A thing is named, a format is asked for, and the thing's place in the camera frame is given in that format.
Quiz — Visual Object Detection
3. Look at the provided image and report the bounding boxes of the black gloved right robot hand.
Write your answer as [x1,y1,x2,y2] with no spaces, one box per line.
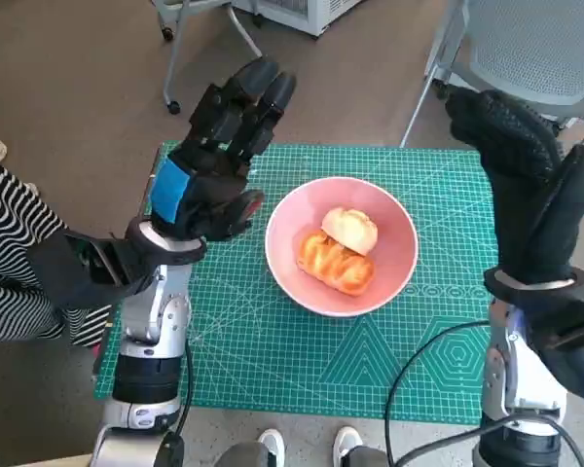
[445,89,584,284]

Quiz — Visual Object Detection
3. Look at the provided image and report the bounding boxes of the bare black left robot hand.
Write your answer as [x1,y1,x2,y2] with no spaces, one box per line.
[148,56,298,242]

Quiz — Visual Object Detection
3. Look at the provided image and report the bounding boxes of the pink bowl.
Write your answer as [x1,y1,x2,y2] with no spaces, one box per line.
[264,176,419,318]

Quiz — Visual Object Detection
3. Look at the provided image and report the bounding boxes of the pale round bread bun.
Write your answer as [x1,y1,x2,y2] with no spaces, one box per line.
[320,206,380,257]

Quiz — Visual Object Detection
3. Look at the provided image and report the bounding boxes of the orange striped bread loaf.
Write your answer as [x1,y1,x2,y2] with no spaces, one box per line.
[296,231,377,298]

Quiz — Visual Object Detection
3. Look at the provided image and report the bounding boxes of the grey mesh chair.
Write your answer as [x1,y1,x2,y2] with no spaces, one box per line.
[398,0,584,147]

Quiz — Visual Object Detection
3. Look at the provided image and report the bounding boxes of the green cutting mat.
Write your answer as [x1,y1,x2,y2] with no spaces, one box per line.
[92,140,500,425]

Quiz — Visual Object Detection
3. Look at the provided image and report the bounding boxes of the person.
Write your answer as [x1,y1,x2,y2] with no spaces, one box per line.
[0,119,113,347]

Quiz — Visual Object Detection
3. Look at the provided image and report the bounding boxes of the white cabinet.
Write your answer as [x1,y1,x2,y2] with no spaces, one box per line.
[233,0,366,38]

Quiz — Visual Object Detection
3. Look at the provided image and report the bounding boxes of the white foot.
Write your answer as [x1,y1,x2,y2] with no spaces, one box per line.
[257,428,286,467]
[333,426,364,467]

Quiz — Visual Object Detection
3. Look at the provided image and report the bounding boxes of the dark grey leg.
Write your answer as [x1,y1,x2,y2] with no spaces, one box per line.
[345,447,395,467]
[216,442,274,467]

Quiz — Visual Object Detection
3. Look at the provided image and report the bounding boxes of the grey frame with casters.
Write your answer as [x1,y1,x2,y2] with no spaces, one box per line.
[155,0,264,116]

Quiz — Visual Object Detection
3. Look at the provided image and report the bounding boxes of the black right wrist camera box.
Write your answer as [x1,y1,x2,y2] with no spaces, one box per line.
[529,299,584,403]

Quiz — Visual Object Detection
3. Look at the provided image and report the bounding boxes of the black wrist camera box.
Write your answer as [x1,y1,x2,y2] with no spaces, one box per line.
[28,228,160,310]
[529,299,584,403]

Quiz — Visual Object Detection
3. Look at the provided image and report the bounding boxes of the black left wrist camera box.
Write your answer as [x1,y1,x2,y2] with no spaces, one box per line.
[28,228,160,310]

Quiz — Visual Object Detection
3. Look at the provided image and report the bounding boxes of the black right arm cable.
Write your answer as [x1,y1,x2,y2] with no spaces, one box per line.
[398,415,584,467]

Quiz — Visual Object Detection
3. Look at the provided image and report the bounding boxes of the black looping cable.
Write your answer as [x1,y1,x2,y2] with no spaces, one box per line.
[383,320,491,467]

